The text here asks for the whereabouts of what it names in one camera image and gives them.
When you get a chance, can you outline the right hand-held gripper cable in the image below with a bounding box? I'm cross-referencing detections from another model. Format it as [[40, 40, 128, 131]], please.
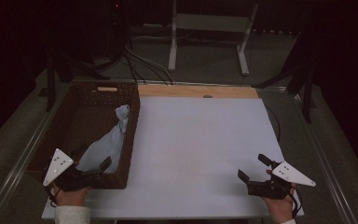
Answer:
[[287, 189, 303, 218]]

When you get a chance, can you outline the black floor cable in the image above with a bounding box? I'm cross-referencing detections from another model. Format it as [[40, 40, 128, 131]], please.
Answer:
[[123, 52, 148, 86]]

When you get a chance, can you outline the grey floor cable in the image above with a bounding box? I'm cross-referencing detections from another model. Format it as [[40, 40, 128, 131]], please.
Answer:
[[124, 45, 175, 86]]

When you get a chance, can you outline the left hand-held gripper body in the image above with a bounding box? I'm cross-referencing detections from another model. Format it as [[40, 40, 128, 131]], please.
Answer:
[[42, 147, 104, 192]]

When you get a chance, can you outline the person's left hand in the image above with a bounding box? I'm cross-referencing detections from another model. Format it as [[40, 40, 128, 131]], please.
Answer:
[[54, 186, 91, 207]]

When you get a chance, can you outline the light blue tank top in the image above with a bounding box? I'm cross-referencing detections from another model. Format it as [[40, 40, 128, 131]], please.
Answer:
[[76, 105, 131, 174]]

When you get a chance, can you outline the black tripod stand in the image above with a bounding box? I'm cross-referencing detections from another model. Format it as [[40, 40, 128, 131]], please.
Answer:
[[251, 18, 318, 124], [45, 52, 111, 113]]

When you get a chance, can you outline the white table board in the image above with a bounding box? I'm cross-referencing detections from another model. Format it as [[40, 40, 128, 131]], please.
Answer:
[[41, 96, 305, 220]]

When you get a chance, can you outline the black equipment stand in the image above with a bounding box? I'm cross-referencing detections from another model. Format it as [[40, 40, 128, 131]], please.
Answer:
[[103, 0, 133, 64]]

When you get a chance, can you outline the wooden board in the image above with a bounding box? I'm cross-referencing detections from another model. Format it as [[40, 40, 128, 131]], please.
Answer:
[[137, 84, 259, 100]]

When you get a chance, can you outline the brown wicker basket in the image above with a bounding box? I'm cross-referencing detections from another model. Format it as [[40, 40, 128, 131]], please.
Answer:
[[26, 81, 141, 190]]

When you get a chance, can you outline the thin black table cable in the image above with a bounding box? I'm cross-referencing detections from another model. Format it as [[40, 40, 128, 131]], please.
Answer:
[[265, 105, 282, 143]]

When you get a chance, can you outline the white metal stand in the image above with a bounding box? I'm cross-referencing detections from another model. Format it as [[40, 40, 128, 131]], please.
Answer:
[[167, 0, 259, 77]]

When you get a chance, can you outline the person's right hand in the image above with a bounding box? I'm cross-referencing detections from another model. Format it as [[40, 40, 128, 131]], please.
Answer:
[[262, 182, 303, 224]]

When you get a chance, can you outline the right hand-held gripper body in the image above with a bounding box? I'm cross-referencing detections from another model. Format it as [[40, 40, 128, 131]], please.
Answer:
[[246, 161, 317, 200]]

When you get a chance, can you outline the left hand-held gripper cable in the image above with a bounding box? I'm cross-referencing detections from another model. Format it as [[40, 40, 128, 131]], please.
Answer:
[[45, 185, 60, 208]]

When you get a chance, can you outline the metal table frame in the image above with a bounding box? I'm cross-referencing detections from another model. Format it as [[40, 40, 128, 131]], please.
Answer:
[[0, 77, 358, 224]]

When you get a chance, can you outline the hand-held gripper cable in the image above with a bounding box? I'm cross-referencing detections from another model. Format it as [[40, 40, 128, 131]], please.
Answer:
[[45, 185, 60, 208], [287, 189, 303, 218]]

